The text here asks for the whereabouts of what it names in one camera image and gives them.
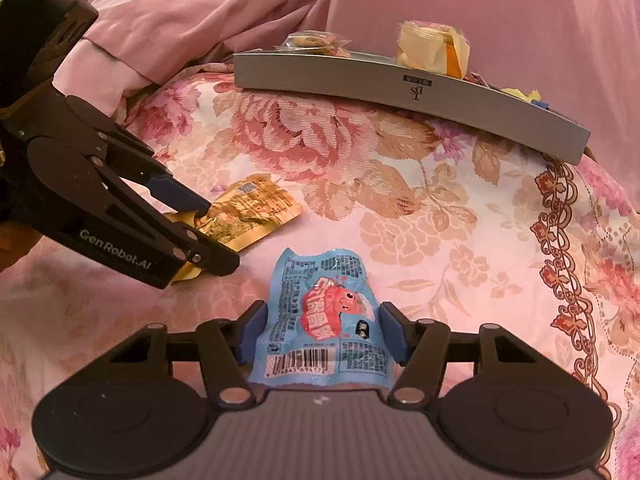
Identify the pink duvet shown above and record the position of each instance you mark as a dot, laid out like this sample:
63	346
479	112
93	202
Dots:
135	43

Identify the red dried meat packet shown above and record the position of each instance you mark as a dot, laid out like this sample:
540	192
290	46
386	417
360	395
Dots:
479	80

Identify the light blue candy packet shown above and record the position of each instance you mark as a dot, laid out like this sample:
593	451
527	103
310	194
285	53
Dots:
323	329

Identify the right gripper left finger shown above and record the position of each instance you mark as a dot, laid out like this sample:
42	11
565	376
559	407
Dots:
224	347

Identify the grey tray with painted liner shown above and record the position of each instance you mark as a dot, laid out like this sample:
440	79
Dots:
378	80

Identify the person's left hand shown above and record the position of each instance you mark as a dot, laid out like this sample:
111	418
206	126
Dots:
16	241

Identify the pink curtain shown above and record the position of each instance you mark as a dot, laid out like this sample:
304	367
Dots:
581	55

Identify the round biscuit pack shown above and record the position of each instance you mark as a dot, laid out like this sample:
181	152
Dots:
315	42

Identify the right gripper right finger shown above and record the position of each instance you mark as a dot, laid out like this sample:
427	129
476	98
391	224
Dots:
420	348

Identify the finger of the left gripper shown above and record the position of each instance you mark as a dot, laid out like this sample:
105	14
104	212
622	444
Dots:
140	241
132	159

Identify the gold foil snack packet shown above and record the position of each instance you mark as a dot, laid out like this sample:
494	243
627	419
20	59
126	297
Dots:
248	211

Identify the packaged bread loaf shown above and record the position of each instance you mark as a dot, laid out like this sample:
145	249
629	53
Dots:
434	48

